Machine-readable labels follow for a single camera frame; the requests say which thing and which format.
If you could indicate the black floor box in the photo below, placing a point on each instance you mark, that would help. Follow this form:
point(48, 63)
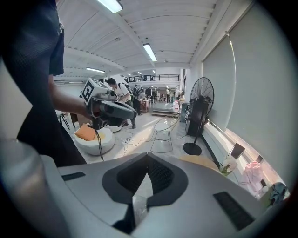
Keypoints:
point(196, 120)

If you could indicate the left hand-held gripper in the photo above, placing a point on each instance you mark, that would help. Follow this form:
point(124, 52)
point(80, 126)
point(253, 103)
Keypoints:
point(89, 90)

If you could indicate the white bottle red label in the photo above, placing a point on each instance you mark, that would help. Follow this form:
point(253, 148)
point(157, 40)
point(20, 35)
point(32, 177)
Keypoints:
point(177, 105)

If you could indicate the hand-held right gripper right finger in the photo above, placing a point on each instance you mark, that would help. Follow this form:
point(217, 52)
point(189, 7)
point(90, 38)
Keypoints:
point(198, 209)

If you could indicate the long ceiling light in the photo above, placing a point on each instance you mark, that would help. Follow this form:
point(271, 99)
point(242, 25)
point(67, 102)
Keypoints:
point(95, 69)
point(150, 52)
point(111, 5)

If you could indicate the black round lamp base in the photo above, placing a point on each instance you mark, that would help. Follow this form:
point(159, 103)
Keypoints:
point(192, 148)

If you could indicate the dark brown small planter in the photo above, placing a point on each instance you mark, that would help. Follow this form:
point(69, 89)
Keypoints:
point(237, 151)

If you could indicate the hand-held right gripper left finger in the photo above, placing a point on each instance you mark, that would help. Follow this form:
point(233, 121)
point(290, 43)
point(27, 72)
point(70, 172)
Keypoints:
point(88, 197)

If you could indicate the oval wooden coffee table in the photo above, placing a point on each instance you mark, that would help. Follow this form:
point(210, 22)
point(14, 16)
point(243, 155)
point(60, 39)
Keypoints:
point(200, 161)

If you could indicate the pink cloth bundle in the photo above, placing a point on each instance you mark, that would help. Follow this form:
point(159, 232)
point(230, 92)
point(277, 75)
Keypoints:
point(252, 174)

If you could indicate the person's black-clothed body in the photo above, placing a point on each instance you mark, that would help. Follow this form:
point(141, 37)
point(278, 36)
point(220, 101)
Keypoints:
point(35, 69)

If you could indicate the grey roller blind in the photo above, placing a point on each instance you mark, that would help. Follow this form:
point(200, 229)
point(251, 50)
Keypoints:
point(218, 76)
point(260, 93)

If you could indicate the orange cushion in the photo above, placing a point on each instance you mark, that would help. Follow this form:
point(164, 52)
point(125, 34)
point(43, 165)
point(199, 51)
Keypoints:
point(85, 133)

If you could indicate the white egg-shaped seat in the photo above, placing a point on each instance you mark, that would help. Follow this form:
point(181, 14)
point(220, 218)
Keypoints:
point(102, 144)

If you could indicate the round white side table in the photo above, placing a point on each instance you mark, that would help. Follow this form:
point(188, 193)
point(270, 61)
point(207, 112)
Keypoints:
point(114, 129)

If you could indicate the person's left forearm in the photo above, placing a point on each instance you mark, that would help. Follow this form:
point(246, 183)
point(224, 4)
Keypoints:
point(67, 102)

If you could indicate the blue denim clothes pile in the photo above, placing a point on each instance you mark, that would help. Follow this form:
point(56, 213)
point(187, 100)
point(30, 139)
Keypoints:
point(278, 193)

